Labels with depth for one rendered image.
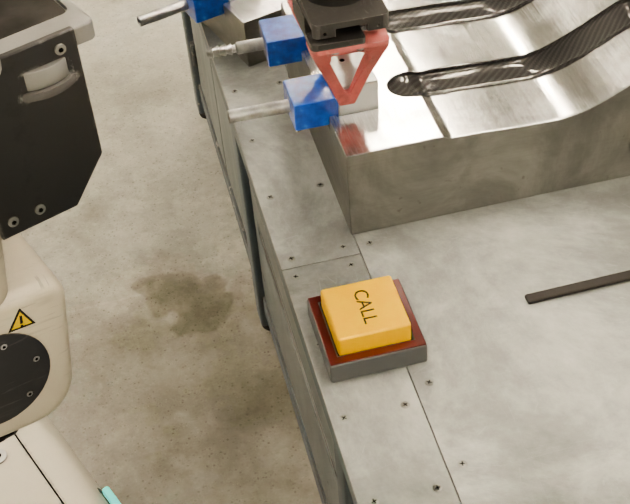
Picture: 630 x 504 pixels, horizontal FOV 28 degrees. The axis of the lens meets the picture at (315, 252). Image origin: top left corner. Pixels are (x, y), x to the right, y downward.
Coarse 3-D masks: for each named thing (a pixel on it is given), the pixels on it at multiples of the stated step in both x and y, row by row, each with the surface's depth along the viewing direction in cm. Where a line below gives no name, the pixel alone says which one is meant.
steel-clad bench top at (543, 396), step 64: (256, 64) 133; (256, 128) 125; (256, 192) 117; (320, 192) 117; (576, 192) 114; (320, 256) 110; (384, 256) 110; (448, 256) 109; (512, 256) 109; (576, 256) 108; (448, 320) 104; (512, 320) 103; (576, 320) 103; (320, 384) 99; (384, 384) 99; (448, 384) 98; (512, 384) 98; (576, 384) 98; (384, 448) 94; (448, 448) 94; (512, 448) 94; (576, 448) 93
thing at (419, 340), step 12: (396, 288) 104; (312, 300) 103; (312, 312) 103; (408, 312) 102; (324, 324) 101; (324, 336) 100; (420, 336) 100; (384, 348) 99; (396, 348) 99; (408, 348) 99; (336, 360) 98; (348, 360) 98
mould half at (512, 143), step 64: (384, 0) 124; (448, 0) 124; (576, 0) 118; (384, 64) 116; (448, 64) 116; (576, 64) 113; (320, 128) 117; (384, 128) 108; (448, 128) 108; (512, 128) 108; (576, 128) 110; (384, 192) 110; (448, 192) 111; (512, 192) 113
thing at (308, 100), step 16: (336, 64) 111; (352, 64) 111; (288, 80) 112; (304, 80) 112; (320, 80) 112; (368, 80) 109; (288, 96) 110; (304, 96) 110; (320, 96) 110; (368, 96) 110; (240, 112) 110; (256, 112) 110; (272, 112) 111; (288, 112) 111; (304, 112) 110; (320, 112) 110; (336, 112) 110; (352, 112) 110; (304, 128) 111
